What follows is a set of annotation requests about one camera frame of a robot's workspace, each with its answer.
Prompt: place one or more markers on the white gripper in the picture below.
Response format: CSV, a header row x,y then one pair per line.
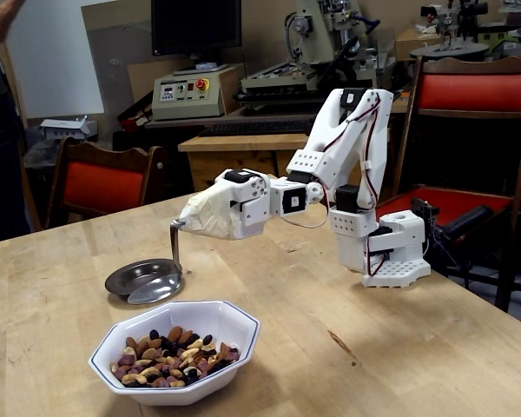
x,y
243,208

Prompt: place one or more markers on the bent metal spoon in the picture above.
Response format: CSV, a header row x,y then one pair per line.
x,y
156,293

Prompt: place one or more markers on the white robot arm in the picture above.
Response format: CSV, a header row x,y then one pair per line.
x,y
395,269

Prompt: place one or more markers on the person's left forearm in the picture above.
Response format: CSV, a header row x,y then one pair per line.
x,y
0,21

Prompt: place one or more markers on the black keyboard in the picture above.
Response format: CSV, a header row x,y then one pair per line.
x,y
252,128

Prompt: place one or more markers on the small black plate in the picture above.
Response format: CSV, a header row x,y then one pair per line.
x,y
130,278

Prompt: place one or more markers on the dark wood red-cushion chair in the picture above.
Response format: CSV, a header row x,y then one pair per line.
x,y
104,187

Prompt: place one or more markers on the beige control box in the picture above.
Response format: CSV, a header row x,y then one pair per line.
x,y
186,104

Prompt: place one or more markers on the red black toolbox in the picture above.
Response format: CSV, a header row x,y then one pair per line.
x,y
132,121

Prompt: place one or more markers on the mixed nuts and raisins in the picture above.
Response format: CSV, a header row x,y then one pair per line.
x,y
173,356

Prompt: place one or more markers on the beige milling machine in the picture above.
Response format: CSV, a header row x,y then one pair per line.
x,y
286,87

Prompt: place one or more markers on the small white device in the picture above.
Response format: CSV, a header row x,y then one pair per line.
x,y
65,128

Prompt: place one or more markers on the white octagonal bowl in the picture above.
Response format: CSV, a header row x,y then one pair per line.
x,y
173,395

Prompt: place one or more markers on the black computer monitor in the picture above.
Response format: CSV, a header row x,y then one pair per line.
x,y
191,26

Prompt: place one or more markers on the brown board panel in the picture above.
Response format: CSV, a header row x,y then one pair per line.
x,y
117,43

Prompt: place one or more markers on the person in dark clothing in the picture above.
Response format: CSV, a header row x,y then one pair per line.
x,y
0,174

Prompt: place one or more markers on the robot controller circuit board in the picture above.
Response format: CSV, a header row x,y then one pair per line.
x,y
425,208

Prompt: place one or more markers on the white board panel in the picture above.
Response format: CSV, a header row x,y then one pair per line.
x,y
52,56

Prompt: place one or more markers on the black cylinder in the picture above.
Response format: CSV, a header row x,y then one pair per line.
x,y
469,221

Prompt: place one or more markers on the cardboard box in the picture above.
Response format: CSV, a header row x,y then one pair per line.
x,y
410,45

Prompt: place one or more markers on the folding wood red-cushion chair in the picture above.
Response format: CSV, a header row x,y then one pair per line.
x,y
473,91

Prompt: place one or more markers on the round black turntable machine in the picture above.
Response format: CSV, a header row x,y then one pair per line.
x,y
451,50

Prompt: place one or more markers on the green box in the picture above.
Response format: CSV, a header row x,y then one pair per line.
x,y
501,39

